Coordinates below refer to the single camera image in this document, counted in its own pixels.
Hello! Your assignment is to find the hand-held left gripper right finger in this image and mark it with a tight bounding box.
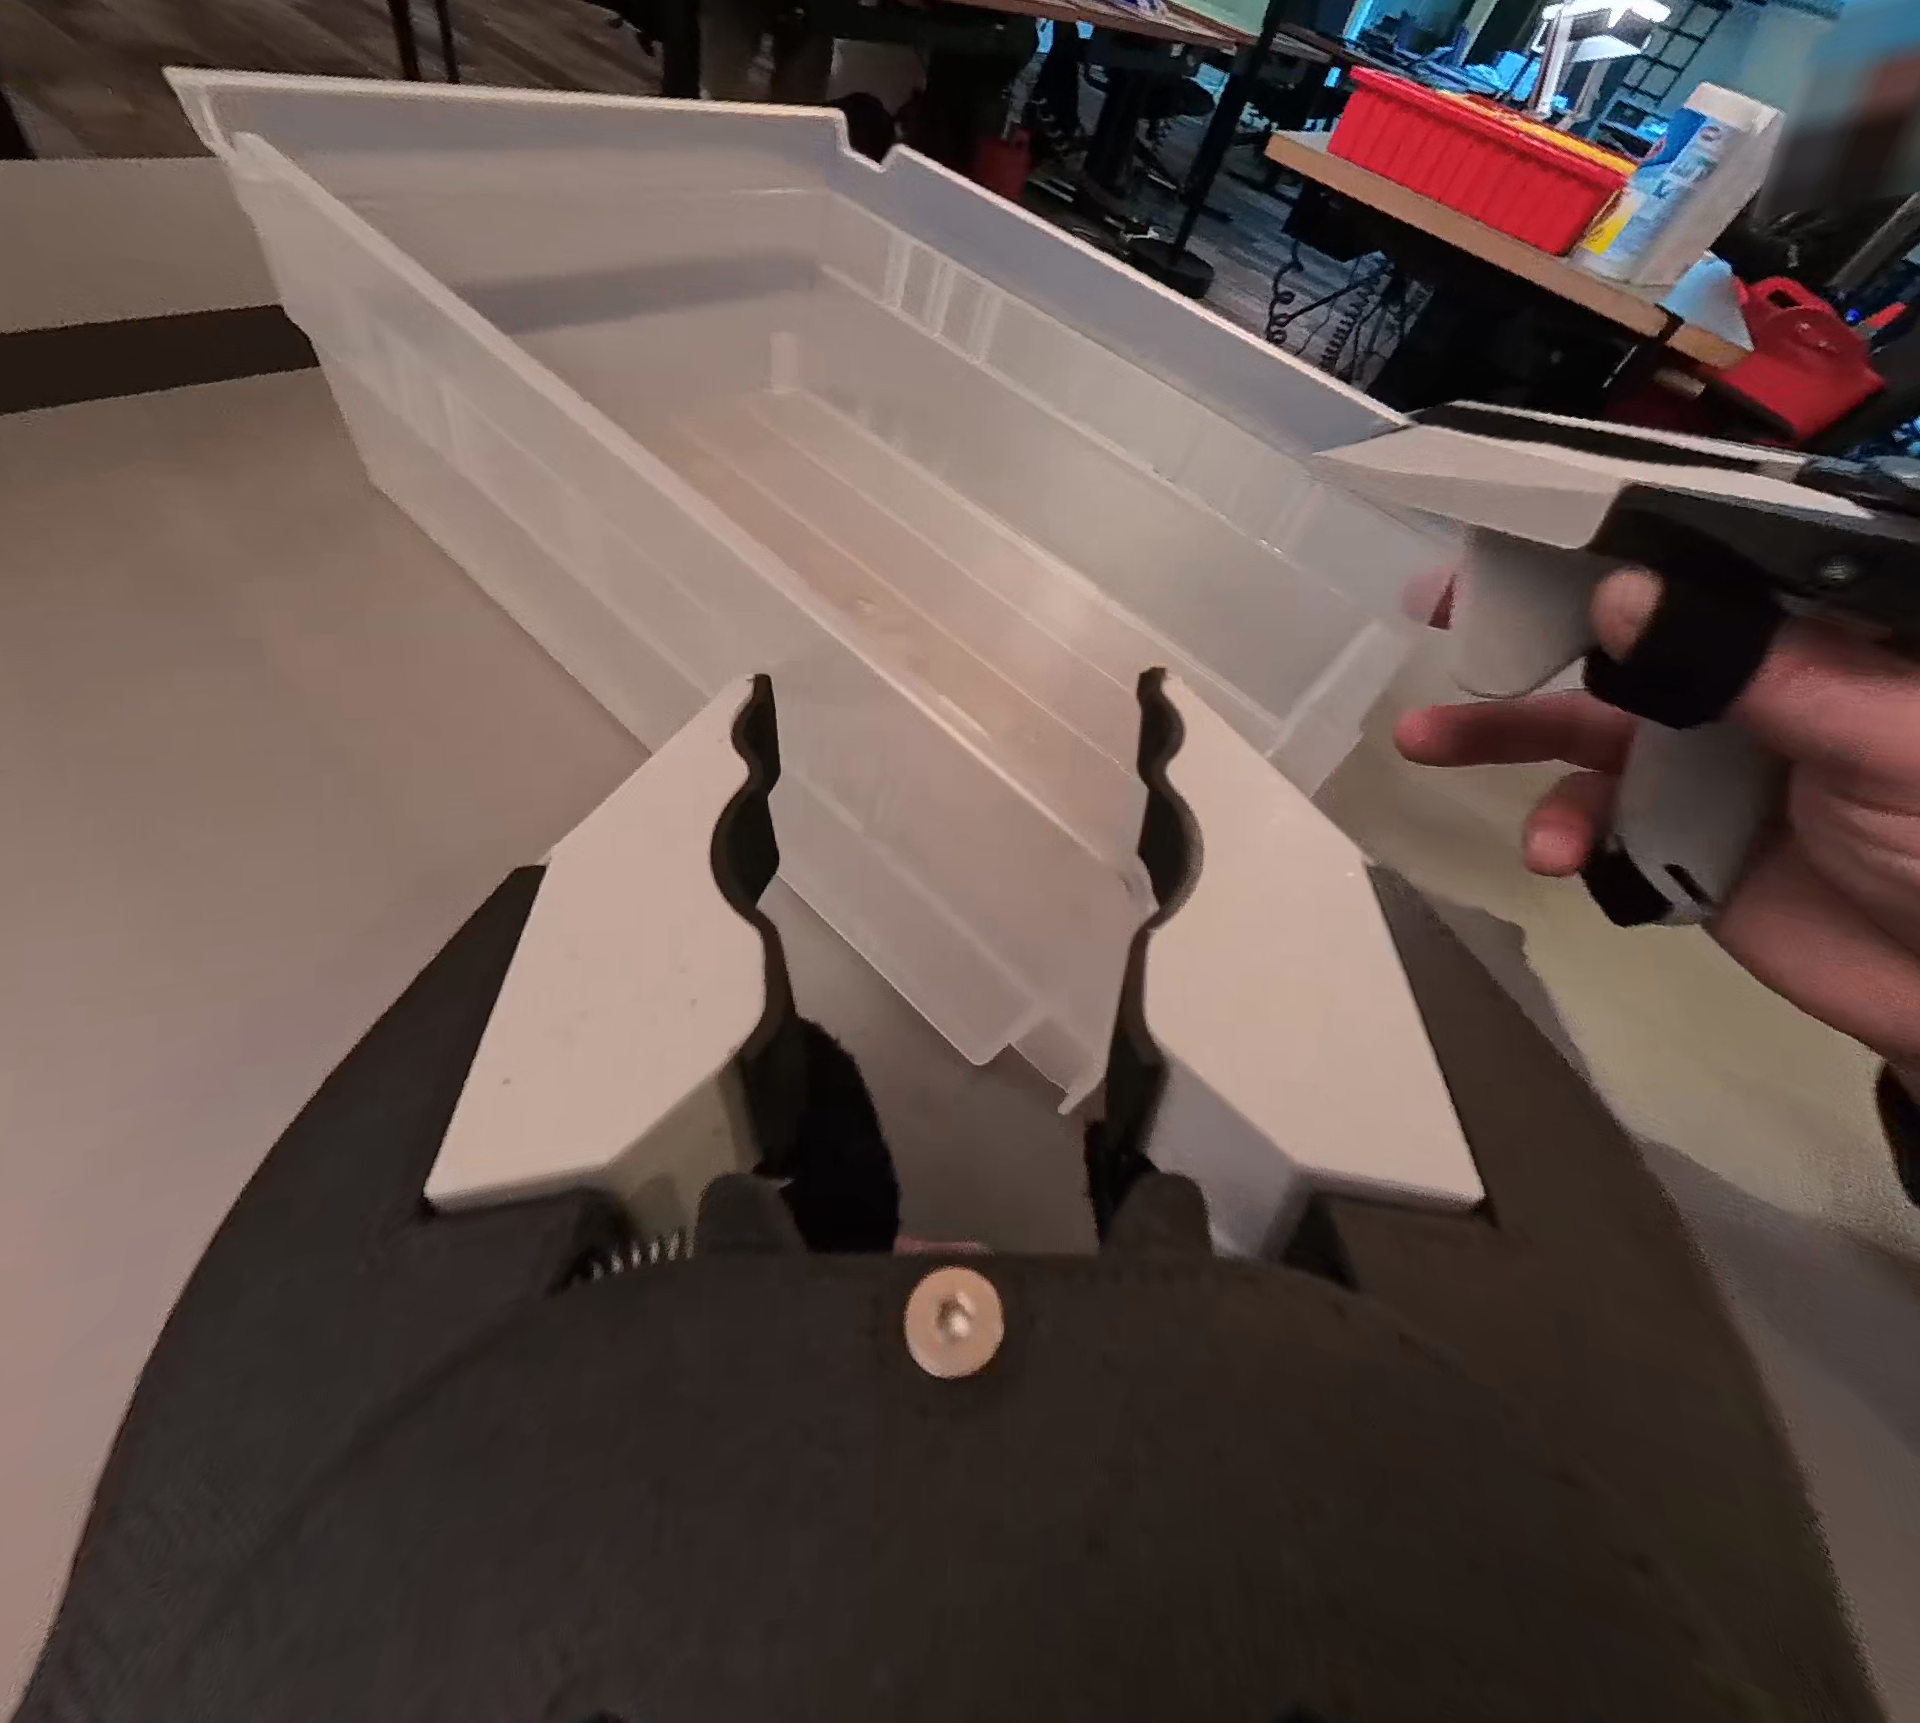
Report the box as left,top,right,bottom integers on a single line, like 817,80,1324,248
1097,668,1489,1257

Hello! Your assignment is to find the person's right hand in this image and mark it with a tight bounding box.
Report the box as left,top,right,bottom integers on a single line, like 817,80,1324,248
1391,566,1920,1068

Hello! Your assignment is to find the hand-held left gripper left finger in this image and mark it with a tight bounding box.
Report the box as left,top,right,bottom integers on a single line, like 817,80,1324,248
423,674,800,1218

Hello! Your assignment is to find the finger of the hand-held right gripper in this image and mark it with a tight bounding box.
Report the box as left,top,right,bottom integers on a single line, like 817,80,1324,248
1311,404,1865,552

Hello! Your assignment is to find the red plastic bin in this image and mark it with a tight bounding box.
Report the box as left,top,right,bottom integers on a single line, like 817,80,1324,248
1326,68,1640,258

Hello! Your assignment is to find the white wipes canister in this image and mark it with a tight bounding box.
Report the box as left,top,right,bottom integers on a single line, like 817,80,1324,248
1625,84,1789,288

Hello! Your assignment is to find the translucent plastic bin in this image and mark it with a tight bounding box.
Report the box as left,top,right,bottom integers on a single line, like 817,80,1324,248
161,66,1463,1118

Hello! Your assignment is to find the wooden work desk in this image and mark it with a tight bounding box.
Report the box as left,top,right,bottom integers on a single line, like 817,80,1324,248
1263,130,1753,372

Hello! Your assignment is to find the red bag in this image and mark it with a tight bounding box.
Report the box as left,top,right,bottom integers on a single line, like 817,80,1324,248
1713,278,1889,442

